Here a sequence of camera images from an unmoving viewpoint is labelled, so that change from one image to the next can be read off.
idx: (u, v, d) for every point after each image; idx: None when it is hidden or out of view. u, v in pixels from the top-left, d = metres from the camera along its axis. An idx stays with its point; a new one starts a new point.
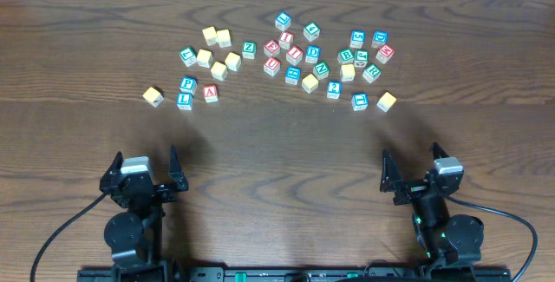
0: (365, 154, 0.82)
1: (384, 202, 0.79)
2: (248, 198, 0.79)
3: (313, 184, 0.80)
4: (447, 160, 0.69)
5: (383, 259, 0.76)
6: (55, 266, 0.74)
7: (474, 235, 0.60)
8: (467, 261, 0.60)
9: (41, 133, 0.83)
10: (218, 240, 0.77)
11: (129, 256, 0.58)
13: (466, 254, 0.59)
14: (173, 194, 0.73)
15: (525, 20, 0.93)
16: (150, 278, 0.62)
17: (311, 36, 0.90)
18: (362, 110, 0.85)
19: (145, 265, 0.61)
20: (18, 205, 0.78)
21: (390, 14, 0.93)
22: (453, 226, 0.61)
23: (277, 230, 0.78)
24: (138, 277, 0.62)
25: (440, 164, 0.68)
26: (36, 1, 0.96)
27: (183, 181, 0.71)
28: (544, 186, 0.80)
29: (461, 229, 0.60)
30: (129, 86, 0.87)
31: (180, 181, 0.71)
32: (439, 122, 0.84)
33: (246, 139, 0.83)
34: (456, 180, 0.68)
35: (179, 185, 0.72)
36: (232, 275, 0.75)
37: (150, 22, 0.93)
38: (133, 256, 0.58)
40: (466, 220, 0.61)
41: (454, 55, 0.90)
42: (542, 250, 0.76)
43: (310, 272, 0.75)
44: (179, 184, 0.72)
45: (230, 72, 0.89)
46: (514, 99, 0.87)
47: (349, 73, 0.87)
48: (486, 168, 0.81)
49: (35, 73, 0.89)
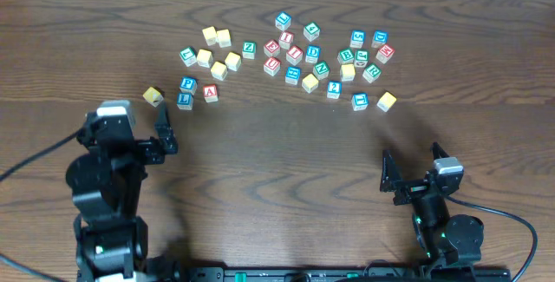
0: (365, 154, 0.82)
1: (384, 202, 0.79)
2: (248, 198, 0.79)
3: (313, 184, 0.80)
4: (447, 160, 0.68)
5: (383, 259, 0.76)
6: (55, 266, 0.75)
7: (475, 235, 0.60)
8: (467, 262, 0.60)
9: (41, 132, 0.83)
10: (218, 240, 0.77)
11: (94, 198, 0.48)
13: (467, 254, 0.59)
14: (157, 154, 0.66)
15: (525, 20, 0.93)
16: (120, 233, 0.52)
17: (311, 36, 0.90)
18: (362, 110, 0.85)
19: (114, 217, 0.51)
20: (18, 205, 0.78)
21: (390, 14, 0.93)
22: (454, 226, 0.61)
23: (277, 229, 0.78)
24: (105, 234, 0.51)
25: (440, 164, 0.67)
26: (36, 1, 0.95)
27: (171, 141, 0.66)
28: (545, 186, 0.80)
29: (461, 229, 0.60)
30: (129, 85, 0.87)
31: (166, 137, 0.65)
32: (439, 122, 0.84)
33: (246, 138, 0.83)
34: (456, 180, 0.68)
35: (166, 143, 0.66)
36: (232, 275, 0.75)
37: (151, 22, 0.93)
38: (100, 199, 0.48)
40: (466, 220, 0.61)
41: (454, 55, 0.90)
42: (542, 250, 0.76)
43: (310, 272, 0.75)
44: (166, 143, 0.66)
45: (230, 72, 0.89)
46: (514, 98, 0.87)
47: (349, 73, 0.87)
48: (486, 168, 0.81)
49: (36, 73, 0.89)
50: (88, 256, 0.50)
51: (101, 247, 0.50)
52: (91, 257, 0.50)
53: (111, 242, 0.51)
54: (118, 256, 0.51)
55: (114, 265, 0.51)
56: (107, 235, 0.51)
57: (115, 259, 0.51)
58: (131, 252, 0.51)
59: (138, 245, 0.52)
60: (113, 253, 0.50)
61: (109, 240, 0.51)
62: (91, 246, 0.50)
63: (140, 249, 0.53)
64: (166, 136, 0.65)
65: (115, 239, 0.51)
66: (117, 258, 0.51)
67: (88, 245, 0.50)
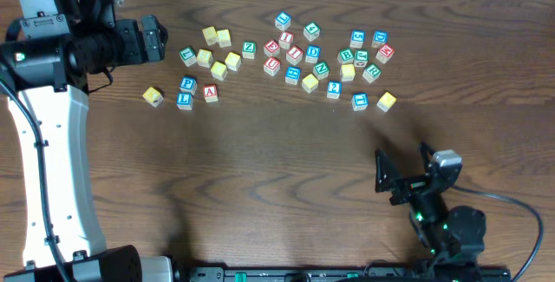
0: (365, 154, 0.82)
1: (384, 202, 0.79)
2: (248, 198, 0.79)
3: (313, 184, 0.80)
4: (447, 153, 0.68)
5: (383, 259, 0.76)
6: None
7: (477, 226, 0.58)
8: (471, 251, 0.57)
9: None
10: (218, 240, 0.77)
11: None
13: (469, 244, 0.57)
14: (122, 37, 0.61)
15: (525, 20, 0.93)
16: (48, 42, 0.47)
17: (311, 36, 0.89)
18: (362, 110, 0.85)
19: (51, 26, 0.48)
20: (20, 205, 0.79)
21: (390, 15, 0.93)
22: (455, 216, 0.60)
23: (277, 230, 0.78)
24: (33, 43, 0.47)
25: (440, 156, 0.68)
26: None
27: (155, 42, 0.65)
28: (544, 186, 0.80)
29: (463, 219, 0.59)
30: (129, 85, 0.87)
31: (149, 31, 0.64)
32: (438, 123, 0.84)
33: (246, 138, 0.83)
34: (456, 172, 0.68)
35: (147, 37, 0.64)
36: (232, 275, 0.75)
37: None
38: None
40: (468, 211, 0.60)
41: (454, 55, 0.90)
42: (541, 251, 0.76)
43: (310, 272, 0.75)
44: (149, 46, 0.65)
45: (230, 72, 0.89)
46: (514, 99, 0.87)
47: (349, 73, 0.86)
48: (486, 169, 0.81)
49: None
50: (9, 64, 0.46)
51: (22, 55, 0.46)
52: (13, 65, 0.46)
53: (37, 46, 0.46)
54: (47, 66, 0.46)
55: (42, 78, 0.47)
56: (35, 42, 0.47)
57: (42, 65, 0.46)
58: (61, 62, 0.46)
59: (71, 58, 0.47)
60: (38, 58, 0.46)
61: (38, 42, 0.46)
62: (12, 53, 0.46)
63: (75, 61, 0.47)
64: (150, 29, 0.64)
65: (48, 40, 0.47)
66: (43, 65, 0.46)
67: (9, 49, 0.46)
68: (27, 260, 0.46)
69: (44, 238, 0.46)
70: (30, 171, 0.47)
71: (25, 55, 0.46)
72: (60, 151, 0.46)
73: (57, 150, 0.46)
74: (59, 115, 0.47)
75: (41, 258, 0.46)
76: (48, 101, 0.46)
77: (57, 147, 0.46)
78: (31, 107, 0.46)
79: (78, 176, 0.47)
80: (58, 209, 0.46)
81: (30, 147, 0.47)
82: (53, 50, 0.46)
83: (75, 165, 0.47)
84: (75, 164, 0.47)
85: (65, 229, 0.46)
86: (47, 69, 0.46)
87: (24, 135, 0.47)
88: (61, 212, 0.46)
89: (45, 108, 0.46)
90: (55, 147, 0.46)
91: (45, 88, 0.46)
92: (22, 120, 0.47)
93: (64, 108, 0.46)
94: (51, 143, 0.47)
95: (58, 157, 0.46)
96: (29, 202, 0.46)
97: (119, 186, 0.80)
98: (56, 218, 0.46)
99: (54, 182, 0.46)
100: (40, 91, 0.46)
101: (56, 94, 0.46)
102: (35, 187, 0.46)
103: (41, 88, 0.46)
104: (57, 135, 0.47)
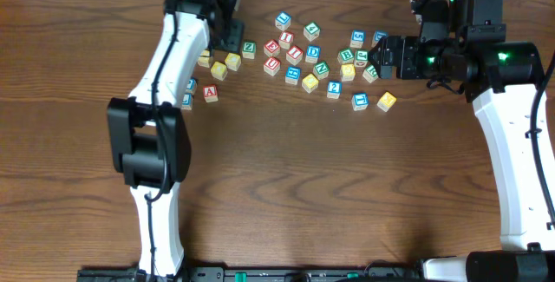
0: (365, 154, 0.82)
1: (384, 202, 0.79)
2: (248, 198, 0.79)
3: (314, 184, 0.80)
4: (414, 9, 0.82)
5: (383, 259, 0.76)
6: (55, 266, 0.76)
7: None
8: (488, 1, 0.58)
9: (42, 133, 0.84)
10: (218, 240, 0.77)
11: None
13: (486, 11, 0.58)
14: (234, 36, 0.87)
15: (525, 20, 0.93)
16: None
17: (311, 36, 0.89)
18: (362, 110, 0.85)
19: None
20: (20, 205, 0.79)
21: (390, 15, 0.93)
22: None
23: (277, 230, 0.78)
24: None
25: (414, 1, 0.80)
26: (35, 1, 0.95)
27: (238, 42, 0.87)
28: None
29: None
30: (129, 86, 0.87)
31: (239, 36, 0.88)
32: (439, 123, 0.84)
33: (247, 138, 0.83)
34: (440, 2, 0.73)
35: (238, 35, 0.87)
36: (232, 275, 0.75)
37: (150, 22, 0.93)
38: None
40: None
41: None
42: None
43: (310, 272, 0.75)
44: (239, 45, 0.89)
45: (230, 72, 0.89)
46: None
47: (349, 73, 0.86)
48: (486, 168, 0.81)
49: (35, 73, 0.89)
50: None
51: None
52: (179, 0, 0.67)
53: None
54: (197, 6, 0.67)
55: (190, 12, 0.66)
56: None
57: (195, 7, 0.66)
58: (206, 9, 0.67)
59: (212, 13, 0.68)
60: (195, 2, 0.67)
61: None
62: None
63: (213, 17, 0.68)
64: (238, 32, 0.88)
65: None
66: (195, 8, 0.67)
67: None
68: (129, 96, 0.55)
69: (149, 86, 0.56)
70: (159, 51, 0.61)
71: None
72: (184, 48, 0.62)
73: (181, 47, 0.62)
74: (192, 31, 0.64)
75: (140, 99, 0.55)
76: (190, 22, 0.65)
77: (183, 46, 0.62)
78: (178, 21, 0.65)
79: (185, 73, 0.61)
80: (167, 74, 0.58)
81: (166, 40, 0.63)
82: (211, 4, 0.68)
83: (186, 65, 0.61)
84: (186, 62, 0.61)
85: (166, 86, 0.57)
86: (197, 10, 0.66)
87: (165, 34, 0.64)
88: (167, 78, 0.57)
89: (186, 25, 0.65)
90: (180, 45, 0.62)
91: (190, 16, 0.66)
92: (166, 26, 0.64)
93: (197, 29, 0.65)
94: (180, 42, 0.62)
95: (182, 49, 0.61)
96: (150, 66, 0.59)
97: (119, 186, 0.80)
98: (163, 77, 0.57)
99: (173, 62, 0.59)
100: (186, 17, 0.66)
101: (197, 20, 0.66)
102: (159, 59, 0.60)
103: (187, 16, 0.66)
104: (186, 40, 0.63)
